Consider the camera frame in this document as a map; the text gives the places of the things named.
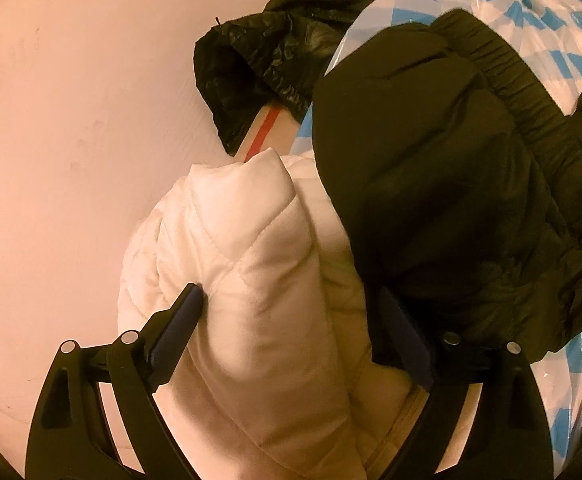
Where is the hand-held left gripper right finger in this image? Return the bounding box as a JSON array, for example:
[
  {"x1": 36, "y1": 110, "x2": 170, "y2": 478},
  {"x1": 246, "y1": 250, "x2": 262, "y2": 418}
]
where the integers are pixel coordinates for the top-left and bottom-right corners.
[{"x1": 378, "y1": 287, "x2": 555, "y2": 480}]

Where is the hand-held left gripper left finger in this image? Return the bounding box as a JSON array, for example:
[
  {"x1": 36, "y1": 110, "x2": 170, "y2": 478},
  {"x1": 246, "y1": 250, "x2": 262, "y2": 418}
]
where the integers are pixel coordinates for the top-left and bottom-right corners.
[{"x1": 26, "y1": 283, "x2": 203, "y2": 480}]

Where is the white quilted puffer jacket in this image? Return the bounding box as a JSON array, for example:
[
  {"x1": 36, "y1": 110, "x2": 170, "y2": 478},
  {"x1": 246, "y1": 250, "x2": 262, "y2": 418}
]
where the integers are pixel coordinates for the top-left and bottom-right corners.
[{"x1": 117, "y1": 147, "x2": 429, "y2": 480}]

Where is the black puffer jacket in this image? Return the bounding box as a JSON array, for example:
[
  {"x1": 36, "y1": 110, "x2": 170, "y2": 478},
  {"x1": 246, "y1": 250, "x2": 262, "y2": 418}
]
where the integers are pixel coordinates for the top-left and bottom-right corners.
[{"x1": 311, "y1": 8, "x2": 582, "y2": 366}]

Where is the shiny black jacket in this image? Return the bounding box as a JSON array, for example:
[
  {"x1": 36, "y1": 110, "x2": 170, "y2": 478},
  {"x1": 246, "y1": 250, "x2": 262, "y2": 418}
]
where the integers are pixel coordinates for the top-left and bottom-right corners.
[{"x1": 193, "y1": 0, "x2": 422, "y2": 157}]

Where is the blue checkered plastic sheet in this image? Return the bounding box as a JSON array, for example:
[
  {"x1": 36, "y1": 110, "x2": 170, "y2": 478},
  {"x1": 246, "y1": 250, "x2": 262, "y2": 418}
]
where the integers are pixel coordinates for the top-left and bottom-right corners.
[{"x1": 291, "y1": 0, "x2": 582, "y2": 443}]

